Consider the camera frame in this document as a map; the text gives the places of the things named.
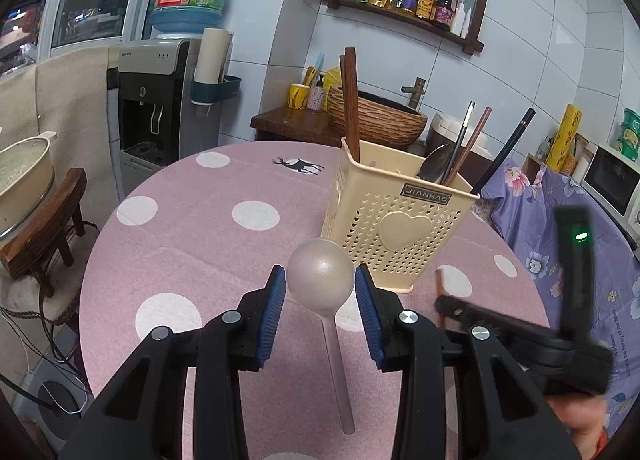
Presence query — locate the cream plastic utensil holder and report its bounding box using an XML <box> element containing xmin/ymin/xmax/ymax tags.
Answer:
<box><xmin>320</xmin><ymin>136</ymin><xmax>481</xmax><ymax>293</ymax></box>

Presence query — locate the purple floral cloth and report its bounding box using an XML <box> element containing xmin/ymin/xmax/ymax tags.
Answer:
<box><xmin>472</xmin><ymin>155</ymin><xmax>640</xmax><ymax>441</ymax></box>

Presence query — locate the brown and white rice cooker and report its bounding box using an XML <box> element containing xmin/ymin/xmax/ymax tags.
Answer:
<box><xmin>425</xmin><ymin>113</ymin><xmax>490</xmax><ymax>161</ymax></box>

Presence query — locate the woven pattern sink basin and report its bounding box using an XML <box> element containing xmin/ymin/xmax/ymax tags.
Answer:
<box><xmin>326</xmin><ymin>85</ymin><xmax>429</xmax><ymax>151</ymax></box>

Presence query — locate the dark wooden counter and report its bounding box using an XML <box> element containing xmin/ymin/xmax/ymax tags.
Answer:
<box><xmin>250</xmin><ymin>105</ymin><xmax>346</xmax><ymax>146</ymax></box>

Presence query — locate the person's right hand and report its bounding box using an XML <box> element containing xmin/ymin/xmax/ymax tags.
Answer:
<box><xmin>547</xmin><ymin>392</ymin><xmax>612</xmax><ymax>458</ymax></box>

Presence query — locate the yellow mug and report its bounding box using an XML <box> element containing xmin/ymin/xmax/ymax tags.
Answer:
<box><xmin>289</xmin><ymin>83</ymin><xmax>311</xmax><ymax>110</ymax></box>

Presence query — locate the blue plastic holder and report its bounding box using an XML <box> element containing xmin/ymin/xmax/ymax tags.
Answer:
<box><xmin>191</xmin><ymin>75</ymin><xmax>242</xmax><ymax>106</ymax></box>

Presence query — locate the white microwave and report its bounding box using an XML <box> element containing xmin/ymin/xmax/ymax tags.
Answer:
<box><xmin>580</xmin><ymin>143</ymin><xmax>640</xmax><ymax>246</ymax></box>

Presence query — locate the yellow roll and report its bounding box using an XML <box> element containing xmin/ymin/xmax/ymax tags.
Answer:
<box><xmin>545</xmin><ymin>104</ymin><xmax>583</xmax><ymax>176</ymax></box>

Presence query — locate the beige cloth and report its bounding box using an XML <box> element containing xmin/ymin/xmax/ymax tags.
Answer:
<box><xmin>0</xmin><ymin>45</ymin><xmax>121</xmax><ymax>231</ymax></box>

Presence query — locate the black round floor device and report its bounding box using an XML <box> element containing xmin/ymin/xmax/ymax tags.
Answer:
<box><xmin>37</xmin><ymin>380</ymin><xmax>83</xmax><ymax>421</ymax></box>

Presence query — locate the grey floral cloth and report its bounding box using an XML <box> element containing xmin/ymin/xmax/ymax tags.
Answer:
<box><xmin>472</xmin><ymin>197</ymin><xmax>496</xmax><ymax>228</ymax></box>

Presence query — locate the grey water dispenser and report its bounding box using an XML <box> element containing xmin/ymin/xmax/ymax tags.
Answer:
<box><xmin>117</xmin><ymin>38</ymin><xmax>236</xmax><ymax>171</ymax></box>

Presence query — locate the dark wooden stool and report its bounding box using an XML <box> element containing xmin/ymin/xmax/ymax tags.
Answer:
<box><xmin>0</xmin><ymin>167</ymin><xmax>88</xmax><ymax>298</ymax></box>

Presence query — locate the metal spoon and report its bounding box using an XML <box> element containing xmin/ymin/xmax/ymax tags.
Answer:
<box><xmin>419</xmin><ymin>143</ymin><xmax>458</xmax><ymax>186</ymax></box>

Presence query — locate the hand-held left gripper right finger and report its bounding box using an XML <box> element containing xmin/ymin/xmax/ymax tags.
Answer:
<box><xmin>354</xmin><ymin>264</ymin><xmax>583</xmax><ymax>460</ymax></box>

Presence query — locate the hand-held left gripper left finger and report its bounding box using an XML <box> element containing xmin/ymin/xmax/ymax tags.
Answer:
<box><xmin>60</xmin><ymin>264</ymin><xmax>287</xmax><ymax>460</ymax></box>

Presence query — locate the small dotted bottle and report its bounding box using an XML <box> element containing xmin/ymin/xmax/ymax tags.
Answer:
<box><xmin>307</xmin><ymin>74</ymin><xmax>326</xmax><ymax>111</ymax></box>

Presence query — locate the bronze faucet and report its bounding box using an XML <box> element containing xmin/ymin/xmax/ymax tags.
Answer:
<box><xmin>401</xmin><ymin>78</ymin><xmax>427</xmax><ymax>108</ymax></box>

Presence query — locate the dark soy sauce bottle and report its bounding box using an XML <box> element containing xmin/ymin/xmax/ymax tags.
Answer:
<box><xmin>432</xmin><ymin>0</ymin><xmax>457</xmax><ymax>30</ymax></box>

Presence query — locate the black cable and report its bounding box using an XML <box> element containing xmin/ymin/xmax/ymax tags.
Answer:
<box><xmin>0</xmin><ymin>290</ymin><xmax>96</xmax><ymax>416</ymax></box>

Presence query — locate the black chopstick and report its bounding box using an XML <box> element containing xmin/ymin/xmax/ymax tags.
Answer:
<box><xmin>440</xmin><ymin>100</ymin><xmax>476</xmax><ymax>186</ymax></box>
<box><xmin>470</xmin><ymin>108</ymin><xmax>537</xmax><ymax>195</ymax></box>

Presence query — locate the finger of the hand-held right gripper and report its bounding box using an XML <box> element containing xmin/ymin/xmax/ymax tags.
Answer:
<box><xmin>435</xmin><ymin>295</ymin><xmax>556</xmax><ymax>346</ymax></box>

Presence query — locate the cream cooking pot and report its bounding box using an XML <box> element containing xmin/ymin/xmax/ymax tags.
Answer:
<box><xmin>0</xmin><ymin>131</ymin><xmax>58</xmax><ymax>236</ymax></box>

